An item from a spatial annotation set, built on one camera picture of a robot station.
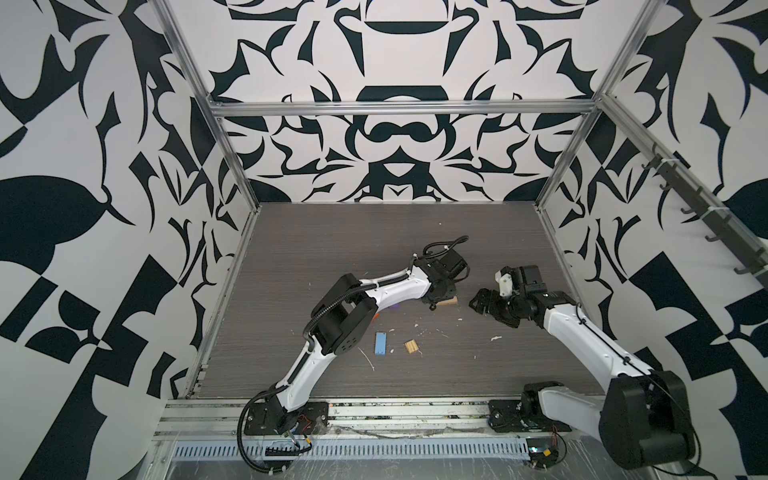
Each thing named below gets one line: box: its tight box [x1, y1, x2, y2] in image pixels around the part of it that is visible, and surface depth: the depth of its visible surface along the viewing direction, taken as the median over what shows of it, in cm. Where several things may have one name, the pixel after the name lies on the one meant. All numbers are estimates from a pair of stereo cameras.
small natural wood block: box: [404, 339, 419, 354], surface depth 87 cm
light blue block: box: [375, 332, 387, 356], surface depth 87 cm
